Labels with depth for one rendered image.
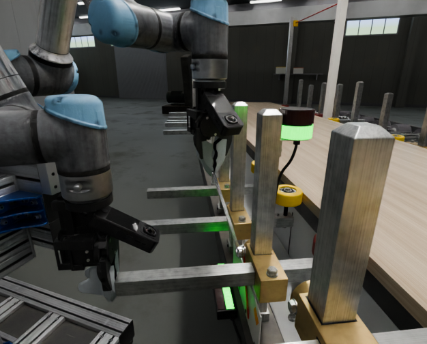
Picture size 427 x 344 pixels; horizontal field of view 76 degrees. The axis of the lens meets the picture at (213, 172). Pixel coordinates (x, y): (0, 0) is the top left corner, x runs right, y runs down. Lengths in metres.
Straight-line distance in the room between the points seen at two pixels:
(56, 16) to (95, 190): 0.60
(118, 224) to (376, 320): 0.50
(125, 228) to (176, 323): 1.20
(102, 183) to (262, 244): 0.31
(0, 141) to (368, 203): 0.42
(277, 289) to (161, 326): 1.15
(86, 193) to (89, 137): 0.08
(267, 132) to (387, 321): 0.40
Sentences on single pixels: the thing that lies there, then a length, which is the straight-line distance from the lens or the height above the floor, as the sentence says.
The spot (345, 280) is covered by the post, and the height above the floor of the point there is 1.02.
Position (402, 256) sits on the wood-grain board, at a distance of 0.61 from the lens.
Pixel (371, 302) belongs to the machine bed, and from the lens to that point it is 0.66.
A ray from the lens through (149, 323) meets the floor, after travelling 1.65.
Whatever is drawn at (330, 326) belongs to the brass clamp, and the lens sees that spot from 0.33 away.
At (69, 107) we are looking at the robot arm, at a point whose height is 1.16.
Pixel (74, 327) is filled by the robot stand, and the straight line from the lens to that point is 1.44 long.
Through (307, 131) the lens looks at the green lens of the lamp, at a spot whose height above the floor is 1.12.
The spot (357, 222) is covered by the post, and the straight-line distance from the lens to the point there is 0.27.
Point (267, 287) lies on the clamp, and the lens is 0.53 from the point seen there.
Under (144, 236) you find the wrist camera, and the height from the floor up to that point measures 0.96.
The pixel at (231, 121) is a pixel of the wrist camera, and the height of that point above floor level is 1.12.
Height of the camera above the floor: 1.20
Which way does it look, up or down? 19 degrees down
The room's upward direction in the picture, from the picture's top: straight up
